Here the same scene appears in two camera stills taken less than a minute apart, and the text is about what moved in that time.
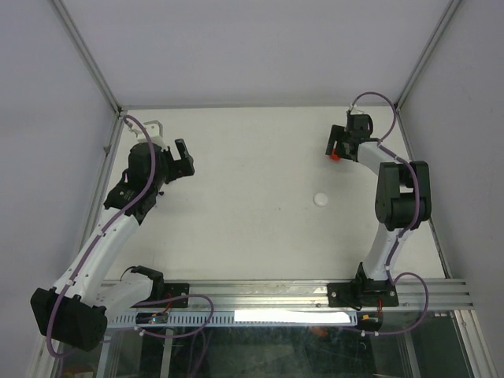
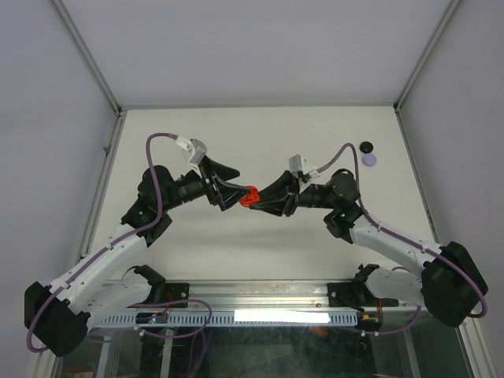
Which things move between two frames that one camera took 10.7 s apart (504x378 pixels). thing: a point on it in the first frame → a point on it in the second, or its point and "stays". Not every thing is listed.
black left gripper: [181, 167] → [225, 194]
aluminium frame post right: [450, 13] stays
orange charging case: [335, 157] → [248, 199]
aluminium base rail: [435, 296] stays
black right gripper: [337, 133] → [286, 183]
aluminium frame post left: [87, 55] stays
